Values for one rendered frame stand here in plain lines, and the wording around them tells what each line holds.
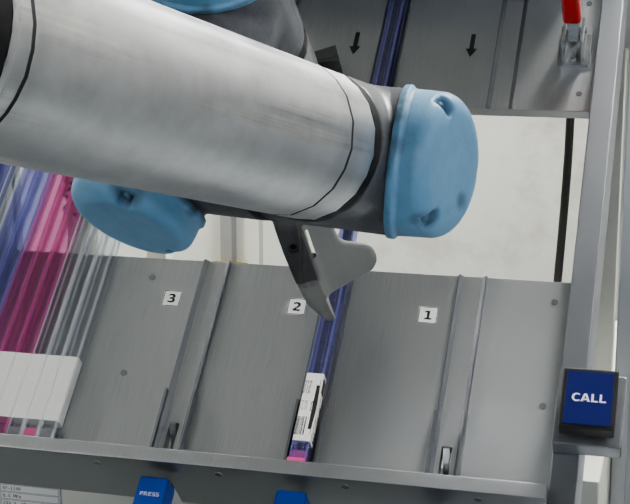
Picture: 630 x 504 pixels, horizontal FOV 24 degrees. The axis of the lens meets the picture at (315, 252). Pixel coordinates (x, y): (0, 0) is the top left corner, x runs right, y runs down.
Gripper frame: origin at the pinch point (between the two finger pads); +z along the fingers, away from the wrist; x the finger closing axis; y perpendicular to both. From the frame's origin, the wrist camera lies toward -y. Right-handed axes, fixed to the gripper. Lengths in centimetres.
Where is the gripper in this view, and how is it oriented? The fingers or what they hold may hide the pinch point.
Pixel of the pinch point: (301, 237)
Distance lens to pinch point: 111.2
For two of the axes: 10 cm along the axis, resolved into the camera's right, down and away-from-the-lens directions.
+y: 9.6, -2.8, -0.9
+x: -2.1, -8.5, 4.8
